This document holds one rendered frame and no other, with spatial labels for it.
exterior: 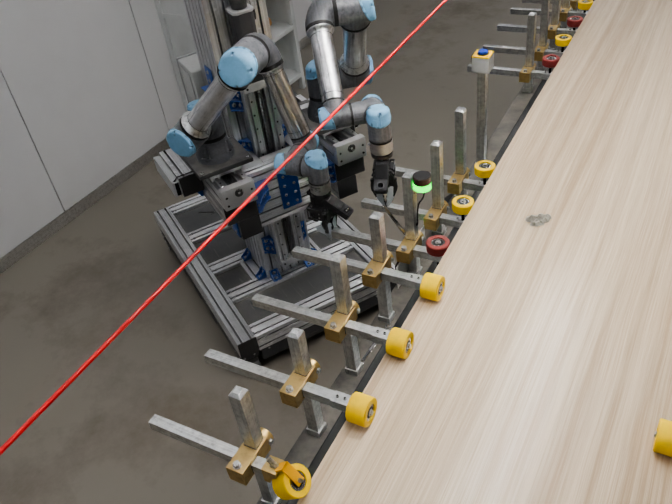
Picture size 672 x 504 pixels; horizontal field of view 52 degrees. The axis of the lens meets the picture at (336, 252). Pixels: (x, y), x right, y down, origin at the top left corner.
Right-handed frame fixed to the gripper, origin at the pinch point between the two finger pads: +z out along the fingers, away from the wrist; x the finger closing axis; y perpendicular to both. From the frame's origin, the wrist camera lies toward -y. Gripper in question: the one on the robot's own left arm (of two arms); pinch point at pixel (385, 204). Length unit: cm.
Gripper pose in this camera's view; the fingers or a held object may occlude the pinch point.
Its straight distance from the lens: 235.5
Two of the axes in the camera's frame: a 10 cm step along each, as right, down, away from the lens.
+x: -9.8, 0.1, 1.8
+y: 1.3, -6.4, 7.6
